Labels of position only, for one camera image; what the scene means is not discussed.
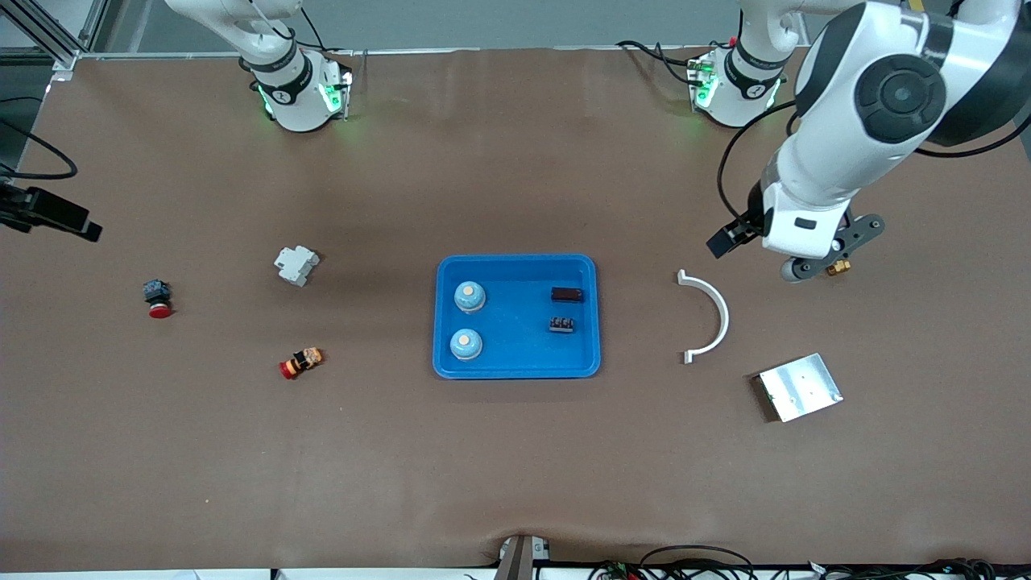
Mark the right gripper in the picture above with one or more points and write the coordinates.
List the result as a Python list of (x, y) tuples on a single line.
[(39, 207)]

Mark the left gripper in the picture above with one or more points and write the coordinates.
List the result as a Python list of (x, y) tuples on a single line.
[(751, 221)]

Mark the dark brown capacitor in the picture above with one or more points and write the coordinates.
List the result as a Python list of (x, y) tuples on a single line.
[(566, 295)]

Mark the black ribbed capacitor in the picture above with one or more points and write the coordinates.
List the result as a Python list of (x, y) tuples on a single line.
[(561, 325)]

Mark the light blue bell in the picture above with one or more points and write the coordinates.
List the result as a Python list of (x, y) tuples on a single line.
[(469, 296), (465, 345)]

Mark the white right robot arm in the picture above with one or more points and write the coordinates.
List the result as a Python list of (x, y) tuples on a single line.
[(294, 97)]

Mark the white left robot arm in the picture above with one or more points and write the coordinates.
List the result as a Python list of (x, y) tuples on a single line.
[(894, 97)]

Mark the black red emergency stop button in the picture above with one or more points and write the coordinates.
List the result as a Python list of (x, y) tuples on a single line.
[(158, 296)]

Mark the silver metal plate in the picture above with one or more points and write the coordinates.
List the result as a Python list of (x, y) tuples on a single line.
[(799, 387)]

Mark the white circuit breaker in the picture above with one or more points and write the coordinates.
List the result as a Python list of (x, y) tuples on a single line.
[(296, 264)]

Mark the blue plastic tray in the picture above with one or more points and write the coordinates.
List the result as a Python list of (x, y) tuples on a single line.
[(515, 354)]

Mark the metal table clamp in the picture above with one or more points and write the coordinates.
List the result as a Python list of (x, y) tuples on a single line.
[(519, 560)]

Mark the white curved bracket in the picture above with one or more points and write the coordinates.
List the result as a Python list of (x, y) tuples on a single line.
[(721, 310)]

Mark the aluminium frame profile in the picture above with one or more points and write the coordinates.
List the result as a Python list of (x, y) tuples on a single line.
[(56, 44)]

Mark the red orange push button switch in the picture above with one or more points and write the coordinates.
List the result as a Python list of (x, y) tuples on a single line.
[(300, 363)]

